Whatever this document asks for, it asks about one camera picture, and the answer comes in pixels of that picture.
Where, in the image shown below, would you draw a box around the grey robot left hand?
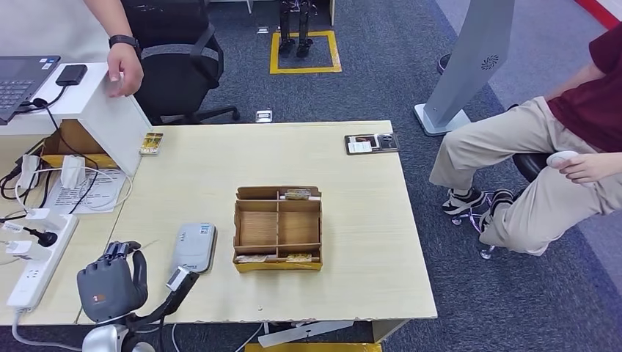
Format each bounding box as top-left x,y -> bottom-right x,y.
76,240 -> 149,324

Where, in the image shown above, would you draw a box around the standing person's left hand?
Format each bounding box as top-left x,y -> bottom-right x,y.
106,43 -> 144,98

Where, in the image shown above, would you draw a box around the seated person's left hand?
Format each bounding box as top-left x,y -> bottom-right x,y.
552,153 -> 608,185

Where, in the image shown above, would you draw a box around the white handheld controller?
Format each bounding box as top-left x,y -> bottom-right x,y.
546,150 -> 580,170

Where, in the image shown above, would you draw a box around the yellow patterned card stack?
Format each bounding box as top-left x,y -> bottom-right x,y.
139,132 -> 165,156

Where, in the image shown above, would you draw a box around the brown cardboard organizer box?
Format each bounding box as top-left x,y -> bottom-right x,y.
233,185 -> 324,273

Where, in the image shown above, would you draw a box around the seated person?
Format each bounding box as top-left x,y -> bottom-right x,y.
428,24 -> 622,257

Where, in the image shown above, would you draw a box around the standing person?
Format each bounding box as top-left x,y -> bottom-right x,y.
0,0 -> 144,98

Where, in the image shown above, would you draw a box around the grey card reader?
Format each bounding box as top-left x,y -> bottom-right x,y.
169,222 -> 218,275

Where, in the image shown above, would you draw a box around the black wristwatch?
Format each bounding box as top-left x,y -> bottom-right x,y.
108,34 -> 142,54

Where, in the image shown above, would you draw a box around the black office chair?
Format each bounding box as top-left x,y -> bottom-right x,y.
121,0 -> 241,126

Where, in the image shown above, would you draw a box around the black stool seat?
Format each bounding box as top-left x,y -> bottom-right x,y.
512,153 -> 560,183

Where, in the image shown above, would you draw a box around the black power brick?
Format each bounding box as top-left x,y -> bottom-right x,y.
55,63 -> 89,87

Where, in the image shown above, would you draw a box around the white desk riser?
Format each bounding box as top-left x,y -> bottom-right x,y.
0,62 -> 153,177

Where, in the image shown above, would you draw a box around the white power strip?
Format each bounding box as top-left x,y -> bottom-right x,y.
5,213 -> 80,312

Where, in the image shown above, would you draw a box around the black plug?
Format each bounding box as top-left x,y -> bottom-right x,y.
23,227 -> 59,248

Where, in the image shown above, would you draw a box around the cardboard box with yellow tape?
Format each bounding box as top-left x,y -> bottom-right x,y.
40,119 -> 120,170

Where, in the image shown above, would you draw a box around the black and white sneaker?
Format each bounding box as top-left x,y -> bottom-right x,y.
478,188 -> 516,234
441,188 -> 488,216

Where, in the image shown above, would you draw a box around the printed paper sheet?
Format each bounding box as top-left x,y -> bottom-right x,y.
43,169 -> 128,215

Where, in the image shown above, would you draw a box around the white plug adapter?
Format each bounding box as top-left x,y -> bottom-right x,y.
25,208 -> 67,232

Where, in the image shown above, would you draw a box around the small white charger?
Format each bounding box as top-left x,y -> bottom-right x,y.
5,240 -> 52,263

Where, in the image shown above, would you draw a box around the dark grey laptop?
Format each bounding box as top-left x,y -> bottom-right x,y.
0,54 -> 63,122

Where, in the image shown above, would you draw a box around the white power adapter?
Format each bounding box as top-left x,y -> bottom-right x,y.
17,155 -> 41,191
60,155 -> 87,191

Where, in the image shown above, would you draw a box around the chrome stool caster base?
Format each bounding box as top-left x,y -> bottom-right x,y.
449,189 -> 502,261

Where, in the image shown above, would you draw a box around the grey kiosk stand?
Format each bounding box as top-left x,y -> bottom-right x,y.
414,0 -> 516,138

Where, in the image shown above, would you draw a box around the black robot legs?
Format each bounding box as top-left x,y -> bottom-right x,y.
277,0 -> 315,59

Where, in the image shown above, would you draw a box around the yellow floor tape square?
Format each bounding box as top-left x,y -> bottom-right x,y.
269,30 -> 343,76

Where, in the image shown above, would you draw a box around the yellow floor tape strip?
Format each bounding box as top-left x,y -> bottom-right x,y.
244,342 -> 384,352

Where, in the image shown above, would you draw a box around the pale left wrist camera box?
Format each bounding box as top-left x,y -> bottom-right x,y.
165,265 -> 201,315

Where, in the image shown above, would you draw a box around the black laptop power cable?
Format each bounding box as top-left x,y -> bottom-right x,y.
14,84 -> 100,216

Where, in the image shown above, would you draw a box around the grey power strip cable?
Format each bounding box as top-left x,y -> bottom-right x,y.
10,310 -> 86,352

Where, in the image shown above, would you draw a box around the white looped cable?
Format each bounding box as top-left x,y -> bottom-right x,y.
14,166 -> 134,215

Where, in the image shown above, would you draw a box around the black cable bundle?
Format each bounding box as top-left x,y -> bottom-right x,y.
0,160 -> 52,224

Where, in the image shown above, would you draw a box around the white bracket under table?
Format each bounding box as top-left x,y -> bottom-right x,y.
257,320 -> 356,349

